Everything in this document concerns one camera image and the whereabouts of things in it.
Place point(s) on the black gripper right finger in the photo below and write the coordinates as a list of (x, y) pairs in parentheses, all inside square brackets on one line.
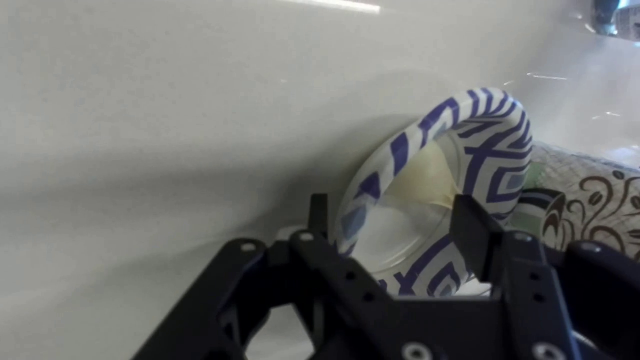
[(561, 304)]

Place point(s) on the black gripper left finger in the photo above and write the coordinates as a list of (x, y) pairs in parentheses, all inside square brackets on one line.
[(230, 301)]

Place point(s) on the blue patterned paper plate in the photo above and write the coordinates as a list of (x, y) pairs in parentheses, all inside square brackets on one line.
[(487, 137)]

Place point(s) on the cream plastic spoon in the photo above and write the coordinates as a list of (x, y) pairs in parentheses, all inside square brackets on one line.
[(427, 180)]

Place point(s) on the patterned paper cup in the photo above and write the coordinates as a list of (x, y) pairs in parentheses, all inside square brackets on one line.
[(574, 197)]

